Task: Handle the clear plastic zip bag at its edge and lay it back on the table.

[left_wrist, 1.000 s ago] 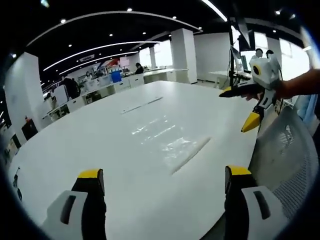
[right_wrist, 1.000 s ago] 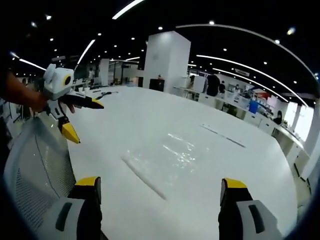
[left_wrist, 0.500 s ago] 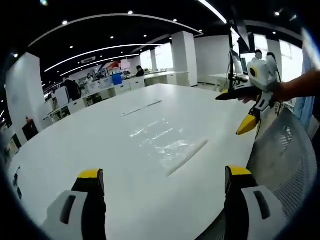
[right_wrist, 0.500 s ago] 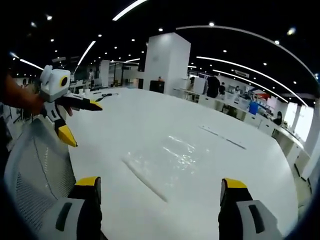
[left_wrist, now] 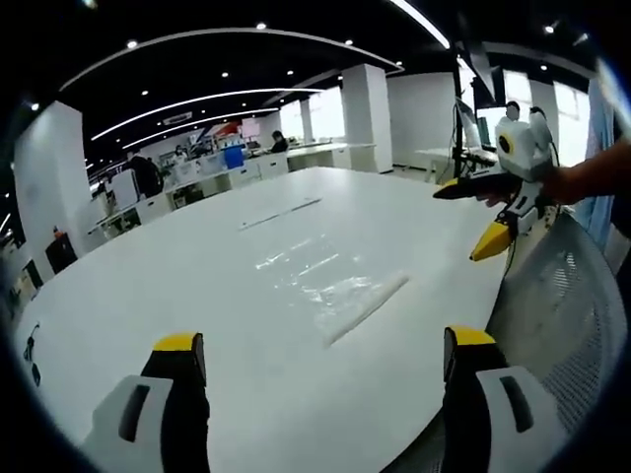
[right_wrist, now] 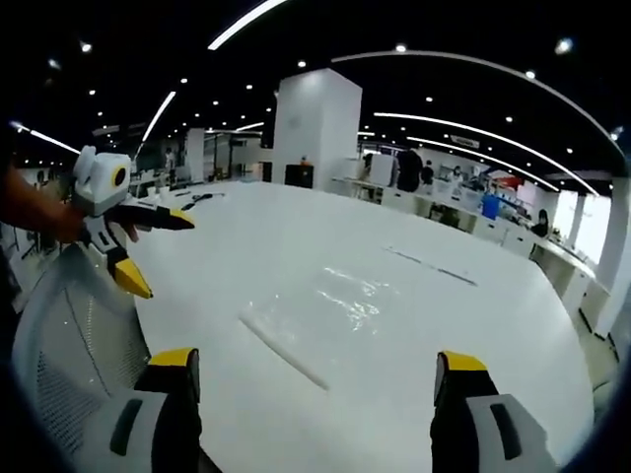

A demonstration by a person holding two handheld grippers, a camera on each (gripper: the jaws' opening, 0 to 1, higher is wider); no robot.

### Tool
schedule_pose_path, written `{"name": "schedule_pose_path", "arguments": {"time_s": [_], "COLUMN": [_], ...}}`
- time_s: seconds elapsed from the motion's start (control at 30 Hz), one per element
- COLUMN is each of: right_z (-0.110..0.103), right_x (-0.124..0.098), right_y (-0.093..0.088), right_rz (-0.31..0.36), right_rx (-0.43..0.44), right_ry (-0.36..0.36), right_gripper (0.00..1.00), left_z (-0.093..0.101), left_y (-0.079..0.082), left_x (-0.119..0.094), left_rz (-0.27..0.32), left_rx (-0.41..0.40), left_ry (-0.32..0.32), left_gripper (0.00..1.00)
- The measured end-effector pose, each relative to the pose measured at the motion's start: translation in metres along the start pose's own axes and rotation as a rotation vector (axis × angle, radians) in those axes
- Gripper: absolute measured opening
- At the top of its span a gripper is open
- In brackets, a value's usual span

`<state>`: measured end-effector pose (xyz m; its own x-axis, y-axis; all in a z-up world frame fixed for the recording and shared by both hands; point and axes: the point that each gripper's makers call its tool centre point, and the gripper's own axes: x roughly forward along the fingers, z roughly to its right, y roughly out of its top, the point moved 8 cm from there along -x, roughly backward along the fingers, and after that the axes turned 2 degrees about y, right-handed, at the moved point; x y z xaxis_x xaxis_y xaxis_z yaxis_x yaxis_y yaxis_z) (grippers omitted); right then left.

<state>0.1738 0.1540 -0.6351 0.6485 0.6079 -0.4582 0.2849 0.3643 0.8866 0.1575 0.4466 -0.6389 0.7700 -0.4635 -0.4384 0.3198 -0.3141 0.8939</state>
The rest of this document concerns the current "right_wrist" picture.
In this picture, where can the black cabinet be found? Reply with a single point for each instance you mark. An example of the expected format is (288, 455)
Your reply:
(299, 176)

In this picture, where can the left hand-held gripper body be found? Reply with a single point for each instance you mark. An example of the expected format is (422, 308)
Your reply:
(98, 187)

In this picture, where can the wrinkled clear food packaging bag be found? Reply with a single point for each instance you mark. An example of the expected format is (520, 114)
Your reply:
(315, 325)

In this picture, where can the blue bin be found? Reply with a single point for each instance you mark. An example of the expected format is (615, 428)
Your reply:
(491, 207)

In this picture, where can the small black device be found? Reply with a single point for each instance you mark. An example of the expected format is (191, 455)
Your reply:
(183, 205)

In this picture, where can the grey mesh chair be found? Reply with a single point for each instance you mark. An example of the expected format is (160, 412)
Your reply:
(64, 345)

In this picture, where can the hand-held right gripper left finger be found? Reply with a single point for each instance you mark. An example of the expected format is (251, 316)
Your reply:
(148, 428)

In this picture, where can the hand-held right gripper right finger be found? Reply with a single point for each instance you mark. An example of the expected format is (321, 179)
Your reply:
(473, 433)

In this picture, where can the white box appliance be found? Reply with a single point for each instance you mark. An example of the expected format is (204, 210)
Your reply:
(383, 171)

